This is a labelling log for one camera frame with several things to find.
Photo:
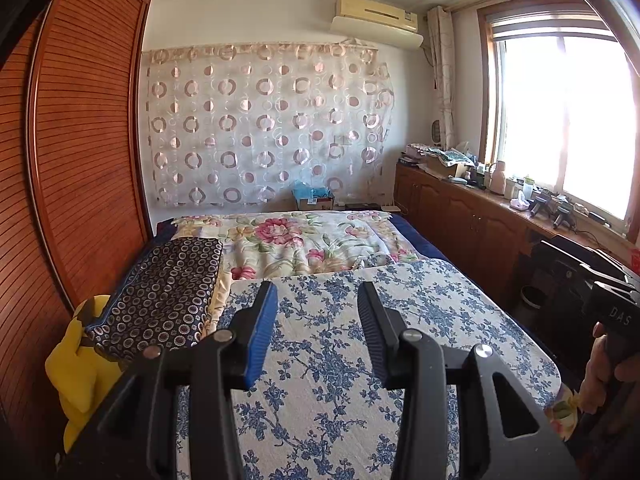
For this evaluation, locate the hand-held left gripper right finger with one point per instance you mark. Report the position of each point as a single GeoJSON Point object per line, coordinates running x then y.
{"type": "Point", "coordinates": [375, 330]}

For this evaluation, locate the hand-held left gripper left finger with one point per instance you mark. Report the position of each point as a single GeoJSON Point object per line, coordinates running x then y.
{"type": "Point", "coordinates": [262, 332]}

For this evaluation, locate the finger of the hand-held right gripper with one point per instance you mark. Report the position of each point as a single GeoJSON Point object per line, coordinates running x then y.
{"type": "Point", "coordinates": [565, 252]}

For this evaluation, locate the navy circle-patterned pajama top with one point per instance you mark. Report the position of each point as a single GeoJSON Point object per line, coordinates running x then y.
{"type": "Point", "coordinates": [160, 295]}

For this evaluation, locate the person's right hand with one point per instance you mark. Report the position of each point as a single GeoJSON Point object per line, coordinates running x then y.
{"type": "Point", "coordinates": [595, 375]}

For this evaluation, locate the small trash bin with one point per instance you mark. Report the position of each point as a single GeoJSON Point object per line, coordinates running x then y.
{"type": "Point", "coordinates": [532, 300]}

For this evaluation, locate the blue floral quilt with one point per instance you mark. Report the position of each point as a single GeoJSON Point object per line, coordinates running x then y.
{"type": "Point", "coordinates": [325, 360]}

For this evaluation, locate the white wet wipes pack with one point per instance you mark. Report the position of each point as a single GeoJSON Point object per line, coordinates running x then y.
{"type": "Point", "coordinates": [518, 204]}

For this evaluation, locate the cream floral bedsheet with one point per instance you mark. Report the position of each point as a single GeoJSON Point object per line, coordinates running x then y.
{"type": "Point", "coordinates": [290, 240]}

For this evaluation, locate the white thermos jug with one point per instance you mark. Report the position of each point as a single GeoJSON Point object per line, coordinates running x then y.
{"type": "Point", "coordinates": [497, 177]}

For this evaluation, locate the navy bed blanket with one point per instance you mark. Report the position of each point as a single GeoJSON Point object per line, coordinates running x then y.
{"type": "Point", "coordinates": [407, 227]}

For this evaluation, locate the wooden sideboard cabinet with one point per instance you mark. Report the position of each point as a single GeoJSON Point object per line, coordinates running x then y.
{"type": "Point", "coordinates": [450, 210]}

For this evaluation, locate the wooden-framed window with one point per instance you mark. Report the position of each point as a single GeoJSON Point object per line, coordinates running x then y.
{"type": "Point", "coordinates": [565, 110]}

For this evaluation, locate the blue tissue box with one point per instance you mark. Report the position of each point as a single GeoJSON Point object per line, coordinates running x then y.
{"type": "Point", "coordinates": [312, 195]}

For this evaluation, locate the pile of papers and boxes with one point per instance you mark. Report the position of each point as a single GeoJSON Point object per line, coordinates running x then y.
{"type": "Point", "coordinates": [440, 156]}

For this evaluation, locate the yellow plush toy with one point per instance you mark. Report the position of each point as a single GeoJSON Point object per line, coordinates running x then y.
{"type": "Point", "coordinates": [75, 375]}

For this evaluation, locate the sheer circle-patterned curtain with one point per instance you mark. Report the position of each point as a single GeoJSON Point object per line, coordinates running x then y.
{"type": "Point", "coordinates": [260, 120]}

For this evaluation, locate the beige window curtain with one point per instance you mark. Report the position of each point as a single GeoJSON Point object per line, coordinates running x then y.
{"type": "Point", "coordinates": [442, 70]}

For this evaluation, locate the wooden louvered wardrobe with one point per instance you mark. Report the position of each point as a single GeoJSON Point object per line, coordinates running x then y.
{"type": "Point", "coordinates": [85, 135]}

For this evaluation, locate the dark oval wall ornament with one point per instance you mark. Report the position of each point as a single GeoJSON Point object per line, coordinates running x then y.
{"type": "Point", "coordinates": [436, 133]}

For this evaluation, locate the cream wall air conditioner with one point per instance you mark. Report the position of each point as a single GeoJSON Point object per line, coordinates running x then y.
{"type": "Point", "coordinates": [375, 10]}

